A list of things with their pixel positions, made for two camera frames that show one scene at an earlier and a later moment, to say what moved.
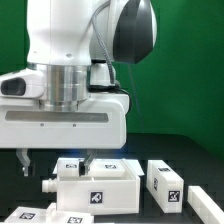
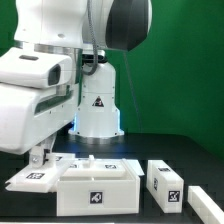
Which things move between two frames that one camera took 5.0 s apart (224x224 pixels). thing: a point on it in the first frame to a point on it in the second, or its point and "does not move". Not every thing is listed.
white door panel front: [48, 214] to [44, 179]
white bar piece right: [205, 206] does not move
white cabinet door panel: [98, 168] does not move
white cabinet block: [165, 186] does not move
